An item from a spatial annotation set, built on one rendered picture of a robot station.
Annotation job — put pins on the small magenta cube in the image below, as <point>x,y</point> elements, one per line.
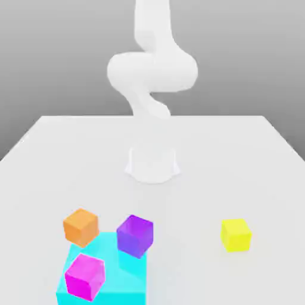
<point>83,277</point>

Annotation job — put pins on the small purple cube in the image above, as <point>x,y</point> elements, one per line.
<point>134,237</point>

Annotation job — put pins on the small orange cube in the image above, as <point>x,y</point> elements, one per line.
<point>80,227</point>

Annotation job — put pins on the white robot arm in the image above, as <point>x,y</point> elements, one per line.
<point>152,71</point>

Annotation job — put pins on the large cyan box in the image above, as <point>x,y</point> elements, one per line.
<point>124,283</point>

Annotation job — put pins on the small yellow cube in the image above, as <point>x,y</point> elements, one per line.
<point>236,236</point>

